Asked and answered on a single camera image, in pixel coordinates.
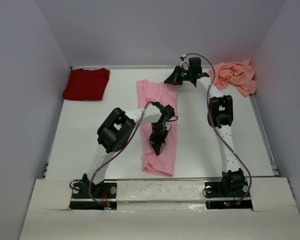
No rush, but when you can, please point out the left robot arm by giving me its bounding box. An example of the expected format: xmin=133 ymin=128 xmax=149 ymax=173
xmin=81 ymin=101 xmax=176 ymax=198

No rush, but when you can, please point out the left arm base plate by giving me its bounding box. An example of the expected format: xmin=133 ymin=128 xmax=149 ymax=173
xmin=69 ymin=180 xmax=118 ymax=211

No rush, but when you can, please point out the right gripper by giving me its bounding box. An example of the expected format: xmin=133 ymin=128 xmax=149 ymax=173
xmin=163 ymin=65 xmax=192 ymax=86

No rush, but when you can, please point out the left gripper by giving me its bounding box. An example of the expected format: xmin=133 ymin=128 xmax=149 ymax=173
xmin=148 ymin=123 xmax=168 ymax=156

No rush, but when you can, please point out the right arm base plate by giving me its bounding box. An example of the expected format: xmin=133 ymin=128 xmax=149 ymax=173
xmin=202 ymin=181 xmax=253 ymax=210

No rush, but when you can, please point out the salmon crumpled t-shirt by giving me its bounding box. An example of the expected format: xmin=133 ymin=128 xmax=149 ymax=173
xmin=208 ymin=59 xmax=258 ymax=97

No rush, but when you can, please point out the pink t-shirt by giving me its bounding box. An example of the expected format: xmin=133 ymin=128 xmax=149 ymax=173
xmin=136 ymin=79 xmax=178 ymax=177

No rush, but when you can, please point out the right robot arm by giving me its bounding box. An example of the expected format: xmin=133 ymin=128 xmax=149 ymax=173
xmin=164 ymin=54 xmax=249 ymax=199

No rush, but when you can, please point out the red folded t-shirt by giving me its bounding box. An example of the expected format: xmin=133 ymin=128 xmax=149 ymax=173
xmin=62 ymin=68 xmax=110 ymax=101

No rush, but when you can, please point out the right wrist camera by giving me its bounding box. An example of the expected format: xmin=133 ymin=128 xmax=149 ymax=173
xmin=180 ymin=54 xmax=189 ymax=71

